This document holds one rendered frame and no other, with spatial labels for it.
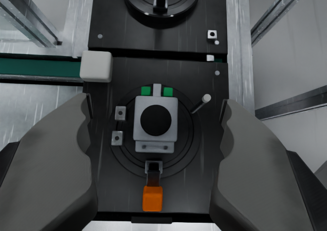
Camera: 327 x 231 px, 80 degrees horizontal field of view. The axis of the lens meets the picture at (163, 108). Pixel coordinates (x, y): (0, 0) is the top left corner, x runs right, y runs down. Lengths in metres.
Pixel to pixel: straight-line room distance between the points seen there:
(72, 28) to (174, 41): 0.18
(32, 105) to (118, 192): 0.23
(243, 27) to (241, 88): 0.12
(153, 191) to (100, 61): 0.21
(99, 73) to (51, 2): 0.30
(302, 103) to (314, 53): 0.30
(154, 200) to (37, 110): 0.29
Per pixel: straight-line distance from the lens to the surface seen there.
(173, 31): 0.37
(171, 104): 0.20
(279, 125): 0.50
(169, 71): 0.33
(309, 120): 0.55
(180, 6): 0.37
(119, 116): 0.28
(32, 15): 0.35
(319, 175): 0.32
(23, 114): 0.44
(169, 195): 0.32
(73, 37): 0.40
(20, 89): 0.45
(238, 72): 0.38
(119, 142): 0.28
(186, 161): 0.29
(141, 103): 0.20
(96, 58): 0.33
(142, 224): 0.34
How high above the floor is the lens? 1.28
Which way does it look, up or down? 79 degrees down
